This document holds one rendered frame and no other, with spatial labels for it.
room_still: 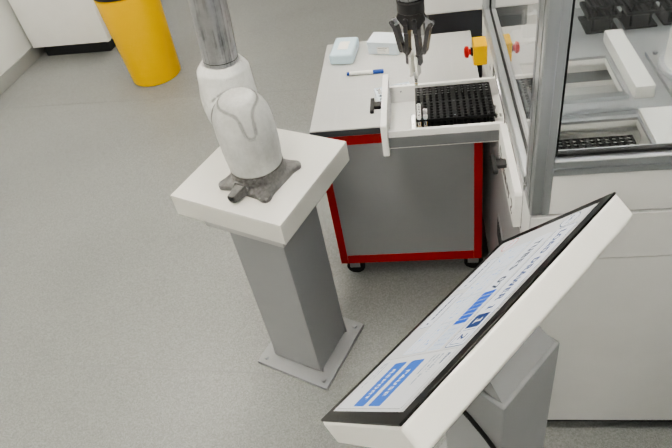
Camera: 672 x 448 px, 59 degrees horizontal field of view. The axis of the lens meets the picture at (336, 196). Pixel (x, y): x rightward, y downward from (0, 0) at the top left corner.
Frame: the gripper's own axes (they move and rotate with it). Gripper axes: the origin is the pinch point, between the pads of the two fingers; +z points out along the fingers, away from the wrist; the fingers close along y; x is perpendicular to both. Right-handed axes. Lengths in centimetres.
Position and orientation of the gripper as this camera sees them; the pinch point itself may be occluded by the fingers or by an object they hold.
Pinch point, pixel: (414, 64)
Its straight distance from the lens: 178.0
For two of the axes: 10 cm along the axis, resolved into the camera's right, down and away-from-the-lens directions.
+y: 8.8, 1.9, -4.3
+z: 1.5, 7.5, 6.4
